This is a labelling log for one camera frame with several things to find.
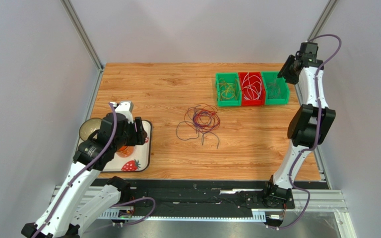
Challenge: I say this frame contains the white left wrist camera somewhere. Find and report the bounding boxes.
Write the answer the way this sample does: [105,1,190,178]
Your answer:
[110,101,134,123]

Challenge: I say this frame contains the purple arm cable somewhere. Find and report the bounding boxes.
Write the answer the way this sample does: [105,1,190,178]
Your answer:
[32,102,156,238]
[266,33,342,230]

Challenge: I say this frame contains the orange transparent cup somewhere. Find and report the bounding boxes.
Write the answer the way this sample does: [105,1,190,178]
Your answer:
[116,146,134,158]

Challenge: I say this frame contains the clear glass bowl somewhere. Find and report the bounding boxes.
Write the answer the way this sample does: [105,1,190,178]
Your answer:
[79,118,102,141]

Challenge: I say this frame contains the green storage bin right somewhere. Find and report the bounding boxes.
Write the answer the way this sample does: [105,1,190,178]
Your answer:
[261,71,290,106]

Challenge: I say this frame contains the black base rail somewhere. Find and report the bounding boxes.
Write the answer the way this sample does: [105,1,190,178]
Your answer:
[91,178,330,219]

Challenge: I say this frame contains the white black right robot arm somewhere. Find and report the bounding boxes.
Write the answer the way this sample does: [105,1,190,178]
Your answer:
[262,42,336,208]

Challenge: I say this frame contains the green storage bin left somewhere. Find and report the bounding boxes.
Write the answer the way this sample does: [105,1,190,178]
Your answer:
[215,72,242,107]

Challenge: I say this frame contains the red storage bin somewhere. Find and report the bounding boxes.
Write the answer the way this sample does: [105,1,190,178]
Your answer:
[238,72,265,107]

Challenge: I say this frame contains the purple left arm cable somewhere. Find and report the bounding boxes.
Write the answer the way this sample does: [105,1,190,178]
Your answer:
[32,102,156,238]

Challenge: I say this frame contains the white strawberry print tray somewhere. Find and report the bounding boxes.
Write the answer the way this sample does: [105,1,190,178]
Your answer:
[103,120,152,172]

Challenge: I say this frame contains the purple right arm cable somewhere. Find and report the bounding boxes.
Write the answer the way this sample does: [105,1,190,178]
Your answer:
[266,33,342,230]

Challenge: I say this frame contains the aluminium frame post left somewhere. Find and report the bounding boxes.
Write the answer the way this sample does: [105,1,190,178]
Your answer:
[60,0,104,72]

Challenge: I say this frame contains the aluminium frame post right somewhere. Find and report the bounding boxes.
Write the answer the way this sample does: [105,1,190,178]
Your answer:
[308,0,339,40]

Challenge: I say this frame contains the yellow cable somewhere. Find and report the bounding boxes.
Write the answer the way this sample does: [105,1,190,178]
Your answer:
[219,82,239,101]

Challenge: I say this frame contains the aluminium frame post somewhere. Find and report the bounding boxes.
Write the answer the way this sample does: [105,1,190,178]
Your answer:
[308,0,339,40]
[60,0,104,72]

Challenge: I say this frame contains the white cable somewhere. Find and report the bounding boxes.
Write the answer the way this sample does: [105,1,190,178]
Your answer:
[242,73,264,101]
[242,72,264,99]

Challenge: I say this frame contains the green storage bin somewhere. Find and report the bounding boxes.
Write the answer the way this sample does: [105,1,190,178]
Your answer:
[215,72,242,107]
[261,71,290,106]

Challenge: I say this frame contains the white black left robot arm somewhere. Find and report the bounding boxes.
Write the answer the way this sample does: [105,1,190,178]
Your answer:
[21,113,148,238]

